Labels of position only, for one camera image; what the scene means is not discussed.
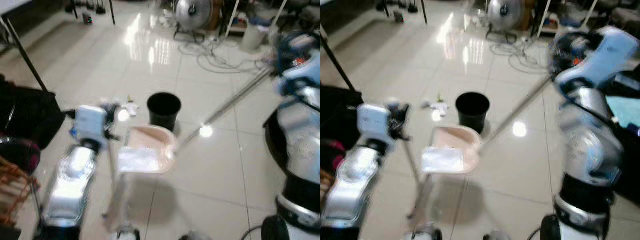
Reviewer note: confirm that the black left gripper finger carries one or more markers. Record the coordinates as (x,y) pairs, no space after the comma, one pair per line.
(401,111)
(111,110)
(407,119)
(118,117)

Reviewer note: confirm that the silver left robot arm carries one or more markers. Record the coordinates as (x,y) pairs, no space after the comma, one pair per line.
(350,190)
(70,185)

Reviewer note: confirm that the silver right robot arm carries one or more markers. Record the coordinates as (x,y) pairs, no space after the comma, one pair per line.
(300,135)
(587,145)

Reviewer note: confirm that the silver floor fan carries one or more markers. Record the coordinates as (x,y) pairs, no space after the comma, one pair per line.
(505,14)
(192,14)

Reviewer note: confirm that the white crumpled tissue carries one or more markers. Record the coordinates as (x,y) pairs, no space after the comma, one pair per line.
(132,109)
(442,109)

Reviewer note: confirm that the grey paper scrap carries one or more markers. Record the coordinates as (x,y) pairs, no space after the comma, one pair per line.
(426,104)

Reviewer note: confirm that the white bucket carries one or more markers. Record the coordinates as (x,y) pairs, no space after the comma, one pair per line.
(252,39)

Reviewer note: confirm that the white slanted stand leg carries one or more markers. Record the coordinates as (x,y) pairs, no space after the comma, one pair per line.
(280,14)
(544,17)
(591,14)
(231,20)

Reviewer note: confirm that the white crumpled plastic trash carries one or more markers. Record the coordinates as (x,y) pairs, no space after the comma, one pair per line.
(442,160)
(139,160)

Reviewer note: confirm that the black round waste bin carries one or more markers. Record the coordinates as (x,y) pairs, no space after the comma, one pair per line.
(164,112)
(472,112)

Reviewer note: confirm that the black bag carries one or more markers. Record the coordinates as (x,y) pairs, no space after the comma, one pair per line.
(27,112)
(337,115)

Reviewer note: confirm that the magenta round object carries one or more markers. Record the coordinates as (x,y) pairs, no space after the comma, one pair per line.
(336,152)
(30,156)

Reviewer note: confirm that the teal cloth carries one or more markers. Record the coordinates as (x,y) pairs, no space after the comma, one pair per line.
(625,110)

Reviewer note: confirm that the orange-brown wooden rack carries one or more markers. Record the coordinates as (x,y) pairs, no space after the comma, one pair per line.
(325,179)
(15,190)

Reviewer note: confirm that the small dark electronic box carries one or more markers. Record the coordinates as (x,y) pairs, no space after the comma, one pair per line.
(399,17)
(88,19)

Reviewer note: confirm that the black stand leg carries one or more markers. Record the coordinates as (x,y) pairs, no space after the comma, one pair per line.
(424,12)
(112,12)

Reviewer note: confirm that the white table with black legs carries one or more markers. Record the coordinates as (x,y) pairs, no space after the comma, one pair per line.
(27,55)

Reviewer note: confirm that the grey robot left foot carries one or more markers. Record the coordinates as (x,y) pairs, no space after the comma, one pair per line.
(422,234)

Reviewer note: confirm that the grey robot foot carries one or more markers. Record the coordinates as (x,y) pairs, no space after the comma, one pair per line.
(496,236)
(422,234)
(192,236)

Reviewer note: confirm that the grey robot right foot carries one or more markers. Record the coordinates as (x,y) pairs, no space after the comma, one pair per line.
(192,236)
(496,236)

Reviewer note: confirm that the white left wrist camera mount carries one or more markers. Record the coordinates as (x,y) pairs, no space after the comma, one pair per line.
(90,122)
(375,122)

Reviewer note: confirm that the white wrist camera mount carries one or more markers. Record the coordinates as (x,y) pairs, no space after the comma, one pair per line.
(305,75)
(90,122)
(607,55)
(375,122)

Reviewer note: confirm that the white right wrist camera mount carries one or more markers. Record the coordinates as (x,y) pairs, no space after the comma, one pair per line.
(305,75)
(607,55)

